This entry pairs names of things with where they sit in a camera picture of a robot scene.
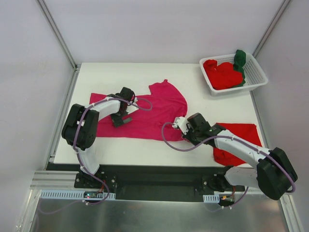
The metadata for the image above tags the magenta t shirt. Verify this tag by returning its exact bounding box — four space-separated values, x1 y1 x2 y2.
97 79 188 141

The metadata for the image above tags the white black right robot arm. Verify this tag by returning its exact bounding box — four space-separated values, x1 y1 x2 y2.
174 113 298 200

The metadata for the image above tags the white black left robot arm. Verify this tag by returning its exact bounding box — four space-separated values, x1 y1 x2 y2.
61 87 138 188

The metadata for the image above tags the folded red t shirt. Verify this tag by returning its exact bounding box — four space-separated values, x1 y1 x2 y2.
213 123 262 166

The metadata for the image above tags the red t shirt in basket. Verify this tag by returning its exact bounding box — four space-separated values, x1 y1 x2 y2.
203 59 244 90

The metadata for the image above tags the black centre base bar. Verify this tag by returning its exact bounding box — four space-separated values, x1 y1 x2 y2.
47 163 247 202

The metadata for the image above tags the white plastic laundry basket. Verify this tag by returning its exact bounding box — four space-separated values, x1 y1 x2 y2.
199 53 268 97

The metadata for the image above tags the green t shirt in basket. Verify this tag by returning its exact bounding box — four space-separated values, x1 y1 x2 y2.
233 49 246 87

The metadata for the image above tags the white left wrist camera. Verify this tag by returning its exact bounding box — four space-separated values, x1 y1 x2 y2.
126 97 139 115

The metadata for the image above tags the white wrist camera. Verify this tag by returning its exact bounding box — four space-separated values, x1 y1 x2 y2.
172 116 189 135
126 97 139 115

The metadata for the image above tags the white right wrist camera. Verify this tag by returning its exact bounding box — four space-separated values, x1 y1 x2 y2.
172 116 189 135

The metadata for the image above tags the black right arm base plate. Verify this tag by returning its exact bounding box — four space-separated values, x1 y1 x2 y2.
202 174 245 192

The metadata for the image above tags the aluminium left frame rail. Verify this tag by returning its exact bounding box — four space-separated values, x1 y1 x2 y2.
36 0 79 170

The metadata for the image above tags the aluminium frame rail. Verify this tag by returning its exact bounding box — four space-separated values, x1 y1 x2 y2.
36 0 79 170
30 170 290 194
253 0 293 58

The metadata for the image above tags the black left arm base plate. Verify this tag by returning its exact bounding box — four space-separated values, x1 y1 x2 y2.
74 171 117 190

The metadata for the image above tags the white right cable duct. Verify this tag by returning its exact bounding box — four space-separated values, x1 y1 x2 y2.
203 194 220 203

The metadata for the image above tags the white cable duct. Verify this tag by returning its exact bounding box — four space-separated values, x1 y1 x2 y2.
203 194 220 203
41 190 116 201

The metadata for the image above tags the aluminium front frame rail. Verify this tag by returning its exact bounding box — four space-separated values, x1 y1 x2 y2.
30 170 290 194

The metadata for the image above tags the white left cable duct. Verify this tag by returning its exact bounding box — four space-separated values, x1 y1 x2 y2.
41 190 116 201

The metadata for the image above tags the aluminium right frame rail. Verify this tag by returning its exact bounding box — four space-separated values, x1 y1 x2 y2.
253 0 293 58

